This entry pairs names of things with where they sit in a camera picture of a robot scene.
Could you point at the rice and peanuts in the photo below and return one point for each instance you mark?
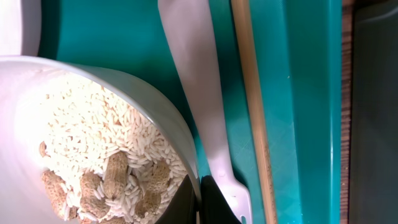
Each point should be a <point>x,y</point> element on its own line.
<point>105,162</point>

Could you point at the teal plastic tray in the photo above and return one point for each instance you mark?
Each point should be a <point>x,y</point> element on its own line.
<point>298,49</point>

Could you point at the white bowl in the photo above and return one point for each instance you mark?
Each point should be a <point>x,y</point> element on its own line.
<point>24,82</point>

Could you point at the white plastic fork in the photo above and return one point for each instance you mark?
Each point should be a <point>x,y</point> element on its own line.
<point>189,31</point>

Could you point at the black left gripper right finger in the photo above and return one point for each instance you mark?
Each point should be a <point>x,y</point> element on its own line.
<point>215,209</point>

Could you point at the grey dishwasher rack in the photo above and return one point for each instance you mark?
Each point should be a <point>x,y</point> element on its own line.
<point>373,165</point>

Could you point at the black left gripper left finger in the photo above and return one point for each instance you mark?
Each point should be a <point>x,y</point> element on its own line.
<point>183,207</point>

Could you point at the white cup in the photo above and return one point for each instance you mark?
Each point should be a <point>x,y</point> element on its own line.
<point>21,22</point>

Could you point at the wooden chopstick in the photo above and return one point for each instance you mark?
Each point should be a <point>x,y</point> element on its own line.
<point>245,40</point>

